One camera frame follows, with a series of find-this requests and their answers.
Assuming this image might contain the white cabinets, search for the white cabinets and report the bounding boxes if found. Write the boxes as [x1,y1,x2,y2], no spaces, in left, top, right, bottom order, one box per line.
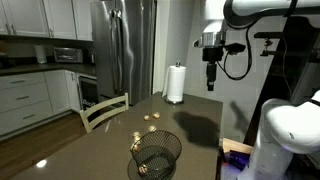
[0,70,80,136]
[0,0,94,41]

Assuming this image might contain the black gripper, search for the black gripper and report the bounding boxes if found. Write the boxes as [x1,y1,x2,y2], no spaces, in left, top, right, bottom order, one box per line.
[202,47,223,91]

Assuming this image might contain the silver toaster oven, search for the silver toaster oven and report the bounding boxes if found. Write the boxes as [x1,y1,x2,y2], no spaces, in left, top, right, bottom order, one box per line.
[54,47,83,63]

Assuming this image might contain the white paper towel roll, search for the white paper towel roll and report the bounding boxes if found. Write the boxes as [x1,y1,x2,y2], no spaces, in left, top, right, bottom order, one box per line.
[162,65,186,101]

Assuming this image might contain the white canister on counter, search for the white canister on counter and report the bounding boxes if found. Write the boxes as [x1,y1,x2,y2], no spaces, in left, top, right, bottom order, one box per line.
[34,45,47,64]

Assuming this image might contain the tan walnut beside basket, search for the tan walnut beside basket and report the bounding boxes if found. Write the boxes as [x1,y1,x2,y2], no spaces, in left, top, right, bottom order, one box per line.
[130,143,140,152]

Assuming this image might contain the black wire mesh basket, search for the black wire mesh basket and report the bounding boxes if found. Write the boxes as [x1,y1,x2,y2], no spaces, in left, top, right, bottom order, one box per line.
[131,130,182,180]

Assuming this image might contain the stainless steel refrigerator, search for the stainless steel refrigerator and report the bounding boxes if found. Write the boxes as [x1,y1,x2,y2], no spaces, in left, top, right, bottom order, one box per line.
[90,0,157,105]

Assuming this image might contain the tan walnut inside basket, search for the tan walnut inside basket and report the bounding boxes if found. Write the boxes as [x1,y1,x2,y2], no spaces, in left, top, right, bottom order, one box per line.
[138,165,148,174]

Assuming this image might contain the tan walnut middle counter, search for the tan walnut middle counter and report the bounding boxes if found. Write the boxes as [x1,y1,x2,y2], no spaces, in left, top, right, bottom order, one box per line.
[148,125,157,132]

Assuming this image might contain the white lower cabinets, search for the white lower cabinets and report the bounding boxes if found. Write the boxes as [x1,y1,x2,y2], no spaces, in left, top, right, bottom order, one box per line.
[0,70,80,136]

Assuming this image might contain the tan walnut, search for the tan walnut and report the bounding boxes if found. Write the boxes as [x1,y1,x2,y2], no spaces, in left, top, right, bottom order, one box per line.
[130,143,140,152]
[132,132,141,141]
[144,115,150,121]
[153,112,160,119]
[138,165,148,174]

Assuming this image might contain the white wooden chair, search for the white wooden chair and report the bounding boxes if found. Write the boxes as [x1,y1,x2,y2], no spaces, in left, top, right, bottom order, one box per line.
[80,93,129,133]

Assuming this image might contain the tan walnut on counter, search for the tan walnut on counter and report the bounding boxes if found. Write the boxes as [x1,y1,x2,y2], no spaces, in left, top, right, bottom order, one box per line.
[144,115,150,121]

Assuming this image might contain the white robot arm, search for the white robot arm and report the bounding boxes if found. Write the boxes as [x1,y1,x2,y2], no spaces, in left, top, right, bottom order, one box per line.
[196,0,320,180]

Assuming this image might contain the black dishwasher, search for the black dishwasher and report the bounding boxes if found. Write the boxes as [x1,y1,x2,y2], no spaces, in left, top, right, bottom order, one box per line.
[78,75,99,110]

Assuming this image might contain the white upper cabinets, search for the white upper cabinets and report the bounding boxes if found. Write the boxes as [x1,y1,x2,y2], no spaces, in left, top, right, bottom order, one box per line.
[0,0,94,41]

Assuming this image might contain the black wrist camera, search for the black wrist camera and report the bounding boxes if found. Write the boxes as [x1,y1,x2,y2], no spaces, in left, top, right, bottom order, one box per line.
[225,43,246,55]

